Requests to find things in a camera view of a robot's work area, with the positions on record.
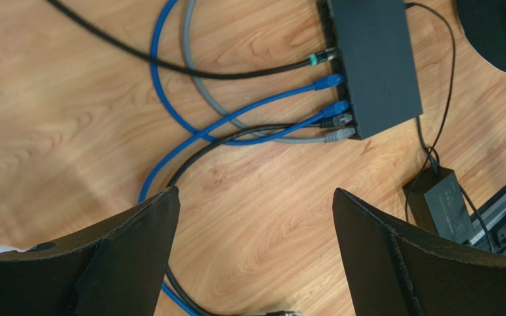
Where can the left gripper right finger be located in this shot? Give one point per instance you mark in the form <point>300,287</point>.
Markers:
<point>395,268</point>

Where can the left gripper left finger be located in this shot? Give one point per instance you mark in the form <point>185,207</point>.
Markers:
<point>113,267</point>

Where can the black cable teal plug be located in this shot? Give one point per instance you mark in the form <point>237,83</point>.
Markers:
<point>312,60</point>

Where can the black network switch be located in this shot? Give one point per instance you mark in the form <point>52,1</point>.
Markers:
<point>374,55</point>

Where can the black power adapter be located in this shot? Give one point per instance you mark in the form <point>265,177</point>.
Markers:
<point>437,205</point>

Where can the black round cap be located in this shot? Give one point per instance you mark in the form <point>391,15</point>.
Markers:
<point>483,24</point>

